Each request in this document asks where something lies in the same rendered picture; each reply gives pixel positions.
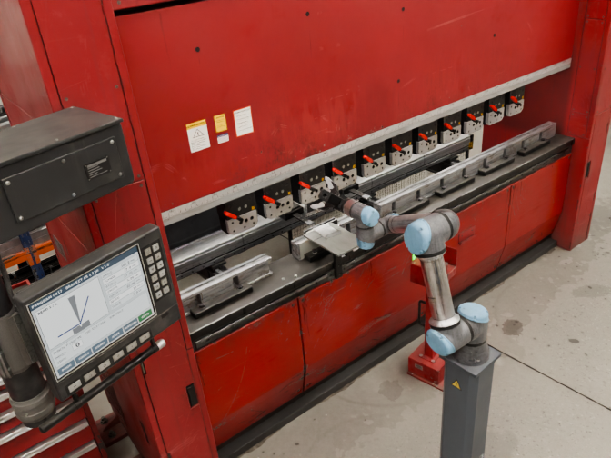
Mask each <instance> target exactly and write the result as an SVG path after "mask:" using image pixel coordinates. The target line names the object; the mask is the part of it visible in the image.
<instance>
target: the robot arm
mask: <svg viewBox="0 0 611 458"><path fill-rule="evenodd" d="M325 180H326V183H327V184H328V189H329V190H331V192H328V191H327V190H325V189H322V190H321V192H320V193H319V195H318V198H319V199H321V200H323V201H325V203H324V202H320V203H319V204H312V205H311V206H310V207H311V208H313V209H316V210H322V211H326V210H328V209H329V208H332V207H333V208H334V209H336V210H338V211H340V212H342V213H343V214H345V215H347V216H349V217H351V218H353V219H355V220H356V240H357V246H358V247H359V248H361V249H365V250H367V249H371V248H373V247H374V245H375V240H376V239H379V238H381V237H383V236H385V235H387V234H399V233H404V240H405V244H406V247H408V250H409V252H410V253H412V254H414V255H415V257H416V258H417V259H419V260H420V264H421V268H422V272H423V276H424V281H425V285H426V293H427V298H428V302H429V306H430V311H431V314H432V317H431V318H430V319H429V325H430V329H429V330H427V332H426V341H427V343H428V345H429V346H430V347H431V349H433V351H434V352H436V353H437V354H439V355H442V356H448V355H449V354H452V357H453V358H454V359H455V360H456V361H457V362H458V363H460V364H463V365H466V366H479V365H482V364H484V363H486V362H487V361H488V359H489V355H490V351H489V347H488V345H487V341H486V336H487V326H488V321H489V318H488V311H487V309H486V308H485V307H484V306H482V305H480V304H475V303H463V304H460V305H459V306H458V309H457V311H458V313H457V314H456V313H455V311H454V306H453V302H452V297H451V293H450V288H449V283H448V279H447V274H446V266H445V261H444V256H443V255H444V253H445V252H446V244H445V242H446V241H448V240H450V239H452V238H453V237H454V236H455V235H456V234H457V233H458V230H459V227H460V221H459V218H458V216H457V214H456V213H455V212H453V211H452V210H449V209H437V210H434V211H432V212H431V213H425V214H404V215H398V214H389V215H387V216H385V217H383V218H381V219H379V212H378V211H377V210H375V209H374V208H372V207H371V206H367V205H365V204H362V203H360V202H358V201H359V200H354V199H351V198H348V197H346V196H344V195H342V194H340V193H339V191H338V186H337V185H336V184H335V183H334V182H333V181H332V180H331V179H330V178H329V177H326V176H325Z"/></svg>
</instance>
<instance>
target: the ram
mask: <svg viewBox="0 0 611 458"><path fill-rule="evenodd" d="M579 3H580V0H189V1H184V2H179V3H173V4H168V5H159V6H154V7H148V8H143V9H138V10H133V11H128V12H123V13H118V14H115V20H116V24H117V28H118V33H119V36H120V40H121V44H122V48H123V52H124V56H125V63H126V67H127V71H128V74H129V79H130V83H131V86H132V90H133V95H134V99H135V105H136V110H137V113H138V117H139V121H140V125H141V129H142V133H143V137H144V141H145V148H146V151H147V156H148V160H149V164H150V167H151V172H152V176H153V179H154V183H155V190H156V194H157V198H158V203H159V206H160V210H161V213H163V212H166V211H169V210H171V209H174V208H177V207H178V206H181V205H184V204H188V203H190V202H193V201H195V200H197V199H200V198H203V197H205V196H208V195H210V194H214V193H216V192H219V191H222V190H224V189H226V188H229V187H231V186H234V185H237V184H241V183H242V182H245V181H248V180H250V179H253V178H256V177H258V176H260V175H263V174H267V173H270V172H272V171H274V170H276V169H279V168H282V167H284V166H287V165H290V164H293V163H296V162H298V161H301V160H303V159H306V158H308V157H310V156H313V155H316V154H320V153H323V152H324V151H327V150H330V149H332V148H335V147H337V146H339V145H342V144H346V143H349V142H351V141H354V140H356V139H358V138H361V137H363V136H366V135H369V134H372V133H375V132H377V131H380V130H383V129H385V128H387V127H390V126H392V125H395V124H399V123H402V122H404V121H406V120H409V119H411V118H414V117H417V116H419V115H422V114H425V113H428V112H430V111H433V110H436V109H437V108H440V107H443V106H445V105H449V104H452V103H454V102H456V101H459V100H462V99H464V98H467V97H469V96H471V95H476V94H478V93H481V92H483V91H485V90H488V89H490V88H493V87H496V86H498V85H502V84H504V83H507V82H509V81H512V80H515V79H517V78H519V77H522V76H524V75H529V74H531V73H533V72H536V71H538V70H541V69H543V68H546V67H549V66H550V65H555V64H557V63H560V62H563V61H565V60H567V59H569V58H571V57H572V52H573V45H574V39H575V33H576V21H577V15H578V9H579ZM570 65H571V63H570V64H567V65H563V66H561V67H558V68H556V69H554V70H551V71H549V72H546V73H543V74H541V75H538V76H535V77H532V78H530V79H527V80H525V81H523V82H521V83H518V84H515V85H511V86H509V87H507V88H504V89H502V90H499V91H497V92H494V93H492V94H490V95H486V96H483V97H480V98H478V99H476V100H474V101H471V102H469V103H466V104H463V105H460V106H458V107H455V108H452V109H450V110H447V111H445V112H443V113H440V114H436V115H434V116H431V117H429V118H427V119H424V120H422V121H419V122H417V123H414V124H411V125H408V126H406V127H403V128H400V129H398V130H395V131H394V132H391V133H389V134H384V135H382V136H379V137H377V138H375V139H372V140H370V141H367V142H365V143H362V144H359V145H356V146H354V147H351V148H349V149H346V150H344V151H342V152H339V153H337V154H332V155H330V156H328V157H326V158H323V159H320V160H318V161H315V162H313V163H311V164H307V165H304V166H302V167H299V168H297V169H295V170H292V171H290V172H287V173H285V174H280V175H279V176H276V177H274V178H271V179H269V180H266V181H264V182H262V183H259V184H255V185H252V186H250V187H247V188H246V189H243V190H240V191H238V192H235V193H233V194H229V195H227V196H224V197H222V198H219V199H217V200H214V201H212V202H210V203H207V204H203V205H200V206H198V207H196V208H194V209H191V210H188V211H186V212H183V213H181V214H178V215H175V216H172V217H170V218H167V219H165V220H163V222H164V226H167V225H170V224H173V223H175V222H178V221H180V220H183V219H185V218H187V217H189V216H192V215H195V214H199V213H201V212H203V211H205V210H208V209H210V208H213V207H215V206H218V205H220V204H224V203H226V202H229V201H231V200H234V199H236V198H238V197H240V196H243V195H246V194H250V193H252V192H254V191H256V190H259V189H261V188H264V187H266V186H269V185H270V184H275V183H277V182H280V181H282V180H285V179H286V178H289V177H291V176H294V175H296V174H301V173H303V172H305V171H307V170H310V169H312V168H315V167H317V166H319V165H321V164H326V163H328V162H331V161H333V160H335V159H337V158H340V157H342V156H345V155H347V154H352V153H353V152H356V151H358V150H361V149H363V148H366V147H368V146H370V145H372V144H377V143H379V142H382V141H384V140H386V139H388V138H391V137H393V136H396V135H398V134H402V133H404V132H407V131H409V130H412V129H414V128H417V127H418V126H421V125H423V124H428V123H430V122H433V121H435V120H437V119H439V118H442V117H444V116H447V115H450V114H453V113H455V112H458V111H460V110H463V109H465V108H467V107H469V106H472V105H476V104H479V103H481V102H484V101H485V100H488V99H490V98H493V97H495V96H498V95H501V94H504V93H506V92H509V91H511V90H514V89H516V88H518V87H520V86H523V85H527V84H530V83H532V82H534V81H536V80H539V79H541V78H544V77H546V76H549V75H552V74H555V73H557V72H560V71H562V70H565V69H567V68H569V67H570ZM249 105H251V113H252V119H253V127H254V132H253V133H250V134H245V135H242V136H239V137H236V131H235V120H234V114H233V111H235V110H237V109H241V108H244V107H247V106H249ZM221 114H225V120H226V127H227V130H224V131H222V132H218V133H217V132H216V129H215V119H214V116H216V115H221ZM201 120H205V121H206V127H207V132H208V137H209V143H210V147H207V148H205V149H202V150H199V151H196V152H193V153H191V148H190V144H189V138H188V133H187V129H186V125H187V124H191V123H195V122H198V121H201ZM225 133H228V138H229V141H226V142H223V143H221V144H219V143H218V140H217V136H218V135H221V134H225Z"/></svg>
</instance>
